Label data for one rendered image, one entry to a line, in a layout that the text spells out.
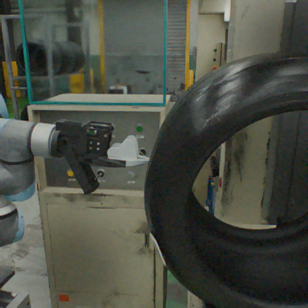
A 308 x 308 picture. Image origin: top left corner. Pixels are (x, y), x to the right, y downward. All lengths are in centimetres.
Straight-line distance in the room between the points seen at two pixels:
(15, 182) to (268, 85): 57
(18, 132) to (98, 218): 78
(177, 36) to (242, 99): 960
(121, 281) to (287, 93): 123
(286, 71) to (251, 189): 53
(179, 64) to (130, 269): 890
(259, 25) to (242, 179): 44
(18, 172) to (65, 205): 69
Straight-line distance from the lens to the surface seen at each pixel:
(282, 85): 58
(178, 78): 1014
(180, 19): 1014
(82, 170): 73
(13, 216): 122
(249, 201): 106
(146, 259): 151
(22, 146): 75
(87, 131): 72
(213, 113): 57
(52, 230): 154
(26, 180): 81
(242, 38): 96
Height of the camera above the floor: 147
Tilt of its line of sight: 18 degrees down
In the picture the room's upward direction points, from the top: straight up
